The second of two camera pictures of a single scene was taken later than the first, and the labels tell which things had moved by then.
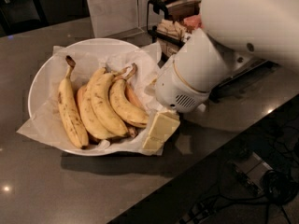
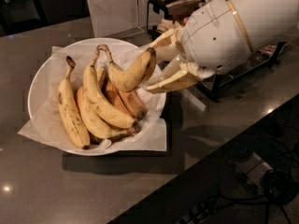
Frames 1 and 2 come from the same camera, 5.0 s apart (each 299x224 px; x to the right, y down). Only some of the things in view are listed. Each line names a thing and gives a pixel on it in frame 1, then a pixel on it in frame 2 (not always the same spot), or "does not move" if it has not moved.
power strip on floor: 252,170 does not move
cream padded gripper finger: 163,126 → 177,75
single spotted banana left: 70,110 does not move
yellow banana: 129,110 → 132,77
